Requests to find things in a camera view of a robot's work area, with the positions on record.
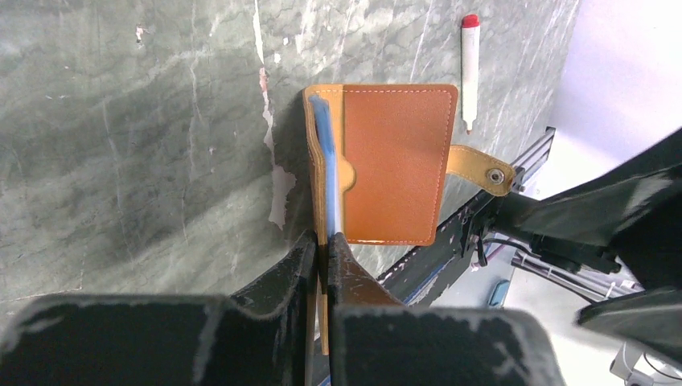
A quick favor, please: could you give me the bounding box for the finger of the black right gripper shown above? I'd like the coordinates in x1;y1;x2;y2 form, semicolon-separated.
493;131;681;290
576;289;681;368

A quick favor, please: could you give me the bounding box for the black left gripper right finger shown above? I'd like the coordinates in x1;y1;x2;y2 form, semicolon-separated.
328;233;565;385

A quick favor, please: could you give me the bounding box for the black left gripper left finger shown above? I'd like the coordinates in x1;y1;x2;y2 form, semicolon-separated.
1;231;318;385

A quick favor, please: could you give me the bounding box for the brown leather card holder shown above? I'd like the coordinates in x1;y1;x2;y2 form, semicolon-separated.
302;83;518;356

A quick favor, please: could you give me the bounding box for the red capped white marker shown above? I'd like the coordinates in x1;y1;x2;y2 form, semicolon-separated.
461;14;480;134

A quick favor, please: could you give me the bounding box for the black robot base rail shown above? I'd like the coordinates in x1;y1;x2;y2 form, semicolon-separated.
319;126;557;386

